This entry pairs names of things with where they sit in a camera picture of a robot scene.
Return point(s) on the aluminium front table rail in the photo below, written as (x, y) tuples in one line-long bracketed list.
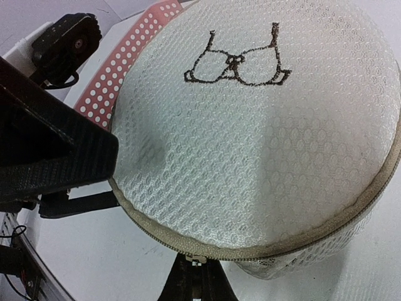
[(24, 270)]

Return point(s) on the white mesh laundry bag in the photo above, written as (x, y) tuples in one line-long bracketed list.
[(259, 132)]

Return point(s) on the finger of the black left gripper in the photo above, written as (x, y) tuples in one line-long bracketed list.
[(46, 146), (59, 205)]

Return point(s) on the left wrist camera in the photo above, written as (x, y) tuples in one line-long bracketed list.
[(52, 54)]

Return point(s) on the pink plastic basket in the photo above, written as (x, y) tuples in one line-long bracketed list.
[(103, 74)]

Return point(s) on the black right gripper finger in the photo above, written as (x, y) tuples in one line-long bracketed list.
[(197, 278)]

